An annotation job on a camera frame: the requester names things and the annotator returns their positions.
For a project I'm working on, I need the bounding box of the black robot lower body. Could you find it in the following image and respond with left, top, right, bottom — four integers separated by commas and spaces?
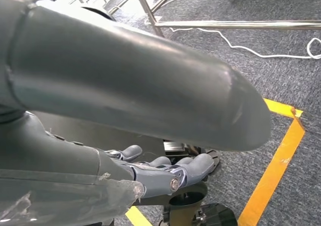
135, 139, 238, 226

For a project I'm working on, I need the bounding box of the yellow floor tape marking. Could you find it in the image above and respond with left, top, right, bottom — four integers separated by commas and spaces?
124, 98, 306, 226

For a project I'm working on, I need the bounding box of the chrome tube frame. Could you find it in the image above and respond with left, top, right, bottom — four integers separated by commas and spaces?
108, 0, 321, 38

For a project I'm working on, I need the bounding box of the white floor cable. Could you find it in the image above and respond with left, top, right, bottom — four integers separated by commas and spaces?
169, 27, 321, 60

